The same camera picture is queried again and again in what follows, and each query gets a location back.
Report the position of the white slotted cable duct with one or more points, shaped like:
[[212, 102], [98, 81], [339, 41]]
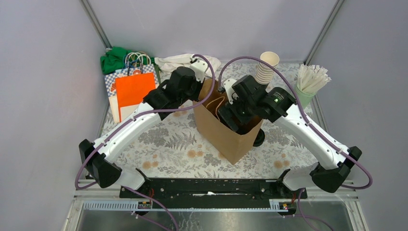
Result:
[[145, 206]]

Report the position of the white wrapped straws bundle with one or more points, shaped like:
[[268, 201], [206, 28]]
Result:
[[312, 78]]

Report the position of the blue checkered paper bag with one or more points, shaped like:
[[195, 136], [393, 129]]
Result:
[[111, 88]]

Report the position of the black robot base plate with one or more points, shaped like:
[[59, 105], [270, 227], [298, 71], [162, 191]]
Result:
[[188, 191]]

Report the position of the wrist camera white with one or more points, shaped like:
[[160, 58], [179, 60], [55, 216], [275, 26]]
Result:
[[227, 85], [199, 67]]

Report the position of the white cloth bag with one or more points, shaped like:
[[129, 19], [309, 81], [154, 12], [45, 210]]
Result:
[[170, 63]]

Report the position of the black cup lids stack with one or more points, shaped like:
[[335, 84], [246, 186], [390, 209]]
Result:
[[259, 140]]

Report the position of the green cloth bag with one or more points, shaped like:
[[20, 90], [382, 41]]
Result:
[[118, 58]]

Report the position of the floral table mat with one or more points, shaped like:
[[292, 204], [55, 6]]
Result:
[[175, 149]]

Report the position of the stack of paper cups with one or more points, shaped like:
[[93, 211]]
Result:
[[264, 73]]

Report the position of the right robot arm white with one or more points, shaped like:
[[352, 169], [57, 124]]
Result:
[[334, 160]]

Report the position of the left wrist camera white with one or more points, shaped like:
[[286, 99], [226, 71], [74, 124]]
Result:
[[199, 67]]

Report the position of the green straw holder cup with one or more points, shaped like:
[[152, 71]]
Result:
[[303, 98]]

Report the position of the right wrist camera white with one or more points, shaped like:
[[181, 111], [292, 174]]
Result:
[[227, 85]]

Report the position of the orange paper bag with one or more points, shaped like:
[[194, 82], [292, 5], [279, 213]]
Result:
[[130, 91]]

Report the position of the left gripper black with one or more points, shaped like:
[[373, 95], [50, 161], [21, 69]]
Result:
[[198, 84]]

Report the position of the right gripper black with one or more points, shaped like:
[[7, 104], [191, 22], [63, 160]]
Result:
[[227, 110]]

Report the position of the brown paper bag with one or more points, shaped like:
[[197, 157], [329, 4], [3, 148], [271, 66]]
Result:
[[232, 145]]

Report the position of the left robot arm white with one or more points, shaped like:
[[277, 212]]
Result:
[[98, 157]]

